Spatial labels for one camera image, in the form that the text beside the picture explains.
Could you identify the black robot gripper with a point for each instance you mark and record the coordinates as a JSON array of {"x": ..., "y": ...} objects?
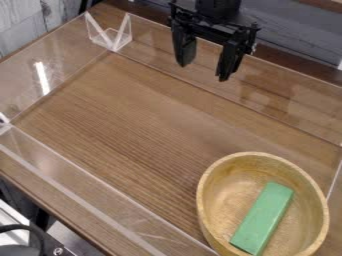
[{"x": 213, "y": 20}]

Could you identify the green rectangular block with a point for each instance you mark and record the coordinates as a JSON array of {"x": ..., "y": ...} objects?
[{"x": 262, "y": 219}]

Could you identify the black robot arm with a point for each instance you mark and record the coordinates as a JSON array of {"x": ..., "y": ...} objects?
[{"x": 211, "y": 20}]

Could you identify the brown wooden bowl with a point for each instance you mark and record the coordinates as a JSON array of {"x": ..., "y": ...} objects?
[{"x": 227, "y": 190}]

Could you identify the clear acrylic corner bracket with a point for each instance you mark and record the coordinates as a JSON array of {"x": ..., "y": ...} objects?
[{"x": 109, "y": 38}]

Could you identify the clear acrylic front wall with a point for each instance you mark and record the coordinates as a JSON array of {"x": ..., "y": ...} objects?
[{"x": 119, "y": 225}]

